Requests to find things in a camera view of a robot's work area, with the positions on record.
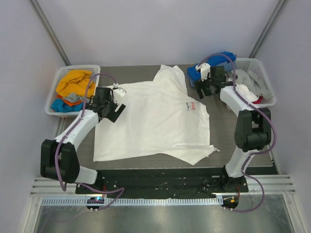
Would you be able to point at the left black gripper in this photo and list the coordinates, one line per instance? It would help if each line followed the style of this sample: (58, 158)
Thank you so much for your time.
(112, 110)

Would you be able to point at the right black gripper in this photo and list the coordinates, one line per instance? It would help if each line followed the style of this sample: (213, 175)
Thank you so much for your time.
(205, 86)

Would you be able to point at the blue t-shirt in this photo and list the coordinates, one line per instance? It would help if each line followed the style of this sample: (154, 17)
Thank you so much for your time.
(213, 61)

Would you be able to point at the blue checkered cloth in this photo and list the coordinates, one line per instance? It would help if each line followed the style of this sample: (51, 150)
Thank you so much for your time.
(193, 75)

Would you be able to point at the white t-shirt red print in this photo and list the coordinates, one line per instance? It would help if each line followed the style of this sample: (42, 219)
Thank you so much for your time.
(159, 118)

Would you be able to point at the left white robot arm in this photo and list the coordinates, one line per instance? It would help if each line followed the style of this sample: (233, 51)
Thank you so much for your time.
(59, 159)

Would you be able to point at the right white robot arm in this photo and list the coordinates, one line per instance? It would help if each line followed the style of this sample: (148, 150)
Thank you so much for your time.
(253, 127)

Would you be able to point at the white shirt in basket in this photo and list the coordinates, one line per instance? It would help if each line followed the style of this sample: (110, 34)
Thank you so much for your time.
(249, 95)

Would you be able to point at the grey t-shirt in basket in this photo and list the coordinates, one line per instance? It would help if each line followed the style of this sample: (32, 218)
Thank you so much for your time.
(252, 81)

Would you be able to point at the orange shirt left basket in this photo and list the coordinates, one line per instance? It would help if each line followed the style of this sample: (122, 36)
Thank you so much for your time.
(68, 102)

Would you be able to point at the grey shirt left basket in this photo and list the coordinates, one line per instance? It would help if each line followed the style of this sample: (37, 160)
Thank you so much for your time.
(73, 97)

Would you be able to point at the left white plastic basket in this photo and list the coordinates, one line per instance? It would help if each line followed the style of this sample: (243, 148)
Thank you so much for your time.
(58, 76)

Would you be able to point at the white plastic basket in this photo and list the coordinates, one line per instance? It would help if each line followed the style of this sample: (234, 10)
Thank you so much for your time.
(58, 76)
(256, 66)

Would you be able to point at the yellow t-shirt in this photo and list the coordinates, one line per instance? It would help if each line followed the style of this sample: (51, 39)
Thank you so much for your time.
(75, 81)

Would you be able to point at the teal t-shirt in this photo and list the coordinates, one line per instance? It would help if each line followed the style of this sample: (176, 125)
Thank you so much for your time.
(60, 106)

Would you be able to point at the red shirt in basket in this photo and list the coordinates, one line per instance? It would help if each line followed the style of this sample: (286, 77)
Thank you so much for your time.
(258, 101)

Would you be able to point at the right white plastic basket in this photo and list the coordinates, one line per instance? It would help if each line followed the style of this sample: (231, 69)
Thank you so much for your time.
(256, 66)

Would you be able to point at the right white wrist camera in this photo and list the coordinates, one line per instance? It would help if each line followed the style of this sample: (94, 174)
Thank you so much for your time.
(203, 69)

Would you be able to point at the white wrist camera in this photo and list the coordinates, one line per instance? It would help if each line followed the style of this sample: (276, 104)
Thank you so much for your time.
(203, 69)
(118, 93)

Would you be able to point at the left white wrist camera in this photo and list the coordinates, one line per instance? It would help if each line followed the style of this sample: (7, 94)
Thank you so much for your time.
(118, 93)

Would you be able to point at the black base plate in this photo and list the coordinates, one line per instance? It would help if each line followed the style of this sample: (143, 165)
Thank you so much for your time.
(176, 183)

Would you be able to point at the slotted cable duct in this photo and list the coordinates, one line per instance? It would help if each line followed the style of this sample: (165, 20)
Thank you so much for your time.
(97, 201)

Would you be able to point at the right aluminium corner post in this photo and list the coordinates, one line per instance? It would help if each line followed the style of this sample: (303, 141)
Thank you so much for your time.
(274, 16)

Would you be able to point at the aluminium corner post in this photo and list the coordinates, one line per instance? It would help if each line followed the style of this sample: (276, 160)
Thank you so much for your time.
(49, 30)
(274, 16)

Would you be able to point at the aluminium rail frame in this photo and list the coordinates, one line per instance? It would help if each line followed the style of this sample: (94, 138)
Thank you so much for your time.
(259, 179)

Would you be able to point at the left aluminium corner post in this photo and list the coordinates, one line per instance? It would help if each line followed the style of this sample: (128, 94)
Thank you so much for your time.
(49, 30)

